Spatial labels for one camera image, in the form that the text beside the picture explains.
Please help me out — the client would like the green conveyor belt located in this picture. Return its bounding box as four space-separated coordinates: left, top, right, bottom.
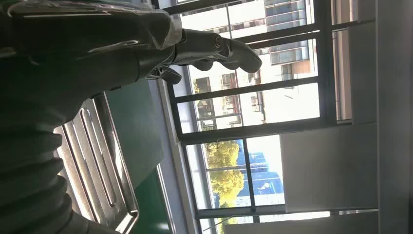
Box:
106 79 173 234

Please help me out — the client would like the ribbed silver metal plate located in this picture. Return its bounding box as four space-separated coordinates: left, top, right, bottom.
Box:
53 92 140 234

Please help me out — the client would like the ribbed grey left arm sleeve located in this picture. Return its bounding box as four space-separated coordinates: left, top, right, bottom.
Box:
0 124 121 234

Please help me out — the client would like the yellow-green tree outside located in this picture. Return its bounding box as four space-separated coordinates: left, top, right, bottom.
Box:
204 140 246 208

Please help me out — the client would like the white building outside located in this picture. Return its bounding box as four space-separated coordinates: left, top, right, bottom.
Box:
180 0 320 127

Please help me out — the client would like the grey roller blind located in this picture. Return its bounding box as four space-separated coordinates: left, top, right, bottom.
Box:
280 123 378 213

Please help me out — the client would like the black window frame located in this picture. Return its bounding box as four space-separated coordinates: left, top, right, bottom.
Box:
158 0 378 234

